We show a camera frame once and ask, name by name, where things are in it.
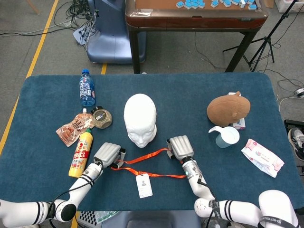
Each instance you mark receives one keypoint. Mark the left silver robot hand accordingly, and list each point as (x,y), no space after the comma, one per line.
(108,153)

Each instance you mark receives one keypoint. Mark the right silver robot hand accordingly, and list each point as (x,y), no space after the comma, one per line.
(181,147)

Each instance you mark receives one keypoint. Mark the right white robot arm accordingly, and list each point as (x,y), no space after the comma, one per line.
(237,211)

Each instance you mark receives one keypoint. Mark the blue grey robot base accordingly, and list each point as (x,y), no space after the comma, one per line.
(152,219)

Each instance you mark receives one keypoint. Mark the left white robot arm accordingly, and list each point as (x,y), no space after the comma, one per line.
(21,211)

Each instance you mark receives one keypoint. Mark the white foam mannequin head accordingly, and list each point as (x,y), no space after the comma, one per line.
(140,114)

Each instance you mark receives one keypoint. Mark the yellow squeeze sauce bottle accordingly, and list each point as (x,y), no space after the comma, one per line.
(80,154)

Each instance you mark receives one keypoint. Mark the glass spice jar black lid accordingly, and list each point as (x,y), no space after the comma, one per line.
(102,117)

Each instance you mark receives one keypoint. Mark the brown spout pouch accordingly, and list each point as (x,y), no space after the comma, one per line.
(70,131)

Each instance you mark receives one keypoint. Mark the white light blue cup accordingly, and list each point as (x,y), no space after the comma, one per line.
(228,137)

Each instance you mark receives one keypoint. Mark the blue felt table cloth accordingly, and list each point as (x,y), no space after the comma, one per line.
(178,95)

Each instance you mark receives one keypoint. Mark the brown plush toy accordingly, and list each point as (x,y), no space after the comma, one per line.
(228,109)

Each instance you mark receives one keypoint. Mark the green printed plastic bag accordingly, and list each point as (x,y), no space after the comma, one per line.
(107,215)

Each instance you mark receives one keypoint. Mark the white cardboard box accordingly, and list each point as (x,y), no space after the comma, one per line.
(240,124)

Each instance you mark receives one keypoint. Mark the blue plastic water bottle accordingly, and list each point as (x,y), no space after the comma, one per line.
(87,90)

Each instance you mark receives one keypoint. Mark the black white checkerboard card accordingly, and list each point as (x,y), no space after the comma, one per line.
(88,217)

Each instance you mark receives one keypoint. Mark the pink wet wipes pack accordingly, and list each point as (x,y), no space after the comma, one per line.
(263,158)

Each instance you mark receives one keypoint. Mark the black crate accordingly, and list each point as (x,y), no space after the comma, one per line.
(291,123)

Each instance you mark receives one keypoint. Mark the grey white sneaker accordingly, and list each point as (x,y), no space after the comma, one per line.
(297,142)

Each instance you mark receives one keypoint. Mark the blue grey machine base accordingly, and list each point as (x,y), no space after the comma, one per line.
(109,35)

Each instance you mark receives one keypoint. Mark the white power strip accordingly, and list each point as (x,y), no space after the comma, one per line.
(79,34)

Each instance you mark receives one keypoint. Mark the brown mahjong table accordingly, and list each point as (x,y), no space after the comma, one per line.
(190,22)

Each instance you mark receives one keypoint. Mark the white power adapter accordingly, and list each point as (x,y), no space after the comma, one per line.
(300,92)

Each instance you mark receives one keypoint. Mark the black tripod stand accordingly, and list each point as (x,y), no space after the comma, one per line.
(268,40)

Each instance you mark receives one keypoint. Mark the blue white mahjong tile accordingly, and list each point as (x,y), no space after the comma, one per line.
(187,5)
(179,3)
(252,6)
(213,3)

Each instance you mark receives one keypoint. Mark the white face mahjong tile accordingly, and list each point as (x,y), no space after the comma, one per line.
(242,3)

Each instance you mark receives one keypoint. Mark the wooden leg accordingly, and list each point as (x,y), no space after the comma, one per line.
(33,6)

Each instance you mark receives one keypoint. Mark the white storage box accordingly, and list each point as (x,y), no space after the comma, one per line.
(289,7)

